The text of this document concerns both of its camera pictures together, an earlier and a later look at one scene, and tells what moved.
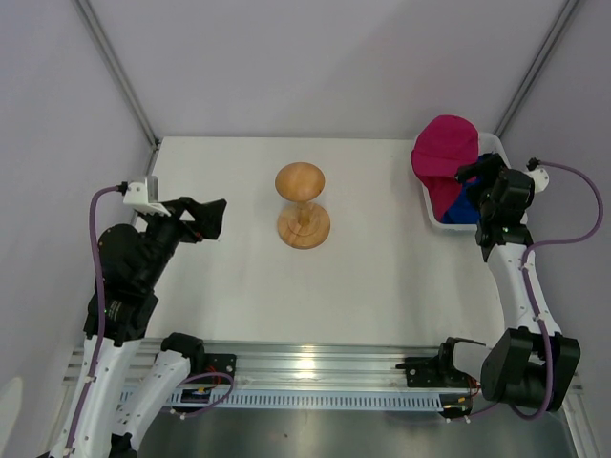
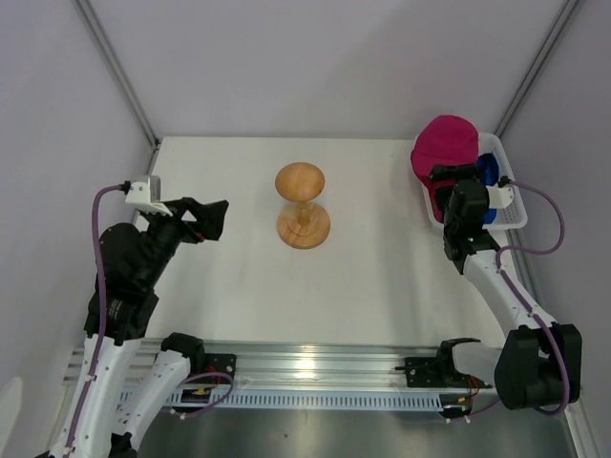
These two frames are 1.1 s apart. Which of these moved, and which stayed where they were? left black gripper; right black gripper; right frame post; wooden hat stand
Moved: right black gripper
Stayed: wooden hat stand; right frame post; left black gripper
